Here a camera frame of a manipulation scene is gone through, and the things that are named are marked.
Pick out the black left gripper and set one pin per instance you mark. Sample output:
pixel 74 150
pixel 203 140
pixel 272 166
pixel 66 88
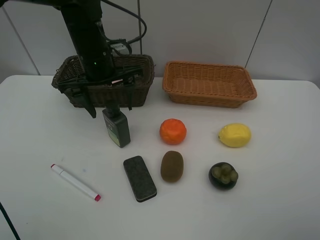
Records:
pixel 80 94

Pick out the dark green ink bottle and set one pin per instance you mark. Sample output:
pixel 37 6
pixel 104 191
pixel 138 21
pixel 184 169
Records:
pixel 117 124

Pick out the orange mandarin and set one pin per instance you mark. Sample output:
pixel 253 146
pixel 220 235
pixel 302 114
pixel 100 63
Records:
pixel 172 131

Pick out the white marker pink caps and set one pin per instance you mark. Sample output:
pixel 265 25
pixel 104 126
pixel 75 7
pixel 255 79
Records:
pixel 75 182

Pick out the brown kiwi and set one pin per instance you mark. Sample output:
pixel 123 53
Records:
pixel 172 166

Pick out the grey felt board eraser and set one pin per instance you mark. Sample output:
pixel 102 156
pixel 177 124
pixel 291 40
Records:
pixel 141 182

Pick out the yellow lemon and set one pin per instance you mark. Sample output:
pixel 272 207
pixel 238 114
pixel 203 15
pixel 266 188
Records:
pixel 235 135

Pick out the dark mangosteen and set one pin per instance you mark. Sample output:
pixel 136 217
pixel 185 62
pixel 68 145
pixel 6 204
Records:
pixel 223 176

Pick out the pink bottle white cap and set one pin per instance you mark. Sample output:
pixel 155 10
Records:
pixel 117 81

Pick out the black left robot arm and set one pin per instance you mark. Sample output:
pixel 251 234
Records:
pixel 94 52

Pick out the dark brown wicker basket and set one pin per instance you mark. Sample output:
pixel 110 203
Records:
pixel 72 68

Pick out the orange wicker basket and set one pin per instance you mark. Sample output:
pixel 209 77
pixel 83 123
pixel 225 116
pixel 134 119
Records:
pixel 215 85

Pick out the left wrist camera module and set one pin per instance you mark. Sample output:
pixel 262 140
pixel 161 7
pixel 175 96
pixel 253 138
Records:
pixel 120 47

